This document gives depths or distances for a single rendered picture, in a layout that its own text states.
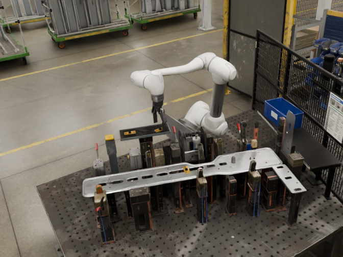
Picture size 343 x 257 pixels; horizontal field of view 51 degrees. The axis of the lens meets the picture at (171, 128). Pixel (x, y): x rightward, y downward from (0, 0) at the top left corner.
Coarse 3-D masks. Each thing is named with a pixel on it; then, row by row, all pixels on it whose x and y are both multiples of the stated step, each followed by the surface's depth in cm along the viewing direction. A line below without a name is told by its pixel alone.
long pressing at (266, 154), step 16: (224, 160) 255; (240, 160) 253; (256, 160) 252; (272, 160) 251; (112, 176) 245; (128, 176) 244; (160, 176) 243; (176, 176) 242; (192, 176) 241; (112, 192) 232
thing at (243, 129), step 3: (240, 123) 258; (243, 123) 256; (240, 126) 258; (243, 126) 255; (240, 129) 259; (243, 129) 259; (240, 132) 260; (243, 132) 260; (240, 135) 261; (243, 135) 261; (240, 138) 262; (243, 138) 262
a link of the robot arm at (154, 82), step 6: (150, 72) 242; (156, 72) 241; (144, 78) 247; (150, 78) 241; (156, 78) 240; (162, 78) 243; (144, 84) 247; (150, 84) 243; (156, 84) 241; (162, 84) 244; (150, 90) 246; (156, 90) 243; (162, 90) 246
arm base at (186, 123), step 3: (177, 120) 330; (180, 120) 321; (183, 120) 322; (186, 120) 323; (183, 123) 323; (186, 123) 322; (189, 123) 321; (192, 123) 335; (186, 126) 317; (189, 126) 320; (192, 126) 322; (195, 126) 323; (192, 129) 322; (195, 129) 325
